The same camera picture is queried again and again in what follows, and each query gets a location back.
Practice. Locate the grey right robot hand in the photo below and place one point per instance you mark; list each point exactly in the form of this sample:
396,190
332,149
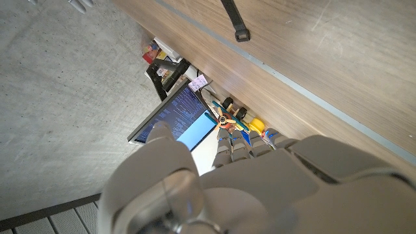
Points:
78,5

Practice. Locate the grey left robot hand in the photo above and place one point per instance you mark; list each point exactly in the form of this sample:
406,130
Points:
260,195

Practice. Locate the small yellow cup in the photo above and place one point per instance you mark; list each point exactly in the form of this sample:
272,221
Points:
256,125

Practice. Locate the wooden toy airplane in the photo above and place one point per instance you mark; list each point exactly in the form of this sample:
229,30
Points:
229,115

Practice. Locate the computer monitor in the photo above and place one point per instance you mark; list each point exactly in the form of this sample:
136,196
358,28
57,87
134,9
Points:
182,117

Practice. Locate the paper note on monitor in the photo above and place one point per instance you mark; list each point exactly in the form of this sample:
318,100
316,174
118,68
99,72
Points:
197,83

